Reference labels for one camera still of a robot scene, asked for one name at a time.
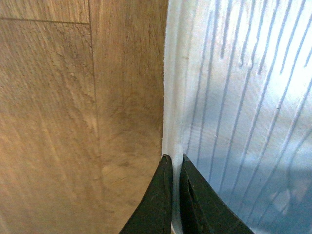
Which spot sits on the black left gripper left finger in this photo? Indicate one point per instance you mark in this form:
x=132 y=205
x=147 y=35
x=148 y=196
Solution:
x=154 y=213

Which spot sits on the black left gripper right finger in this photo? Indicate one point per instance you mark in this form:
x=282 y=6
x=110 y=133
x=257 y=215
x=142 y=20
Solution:
x=202 y=211

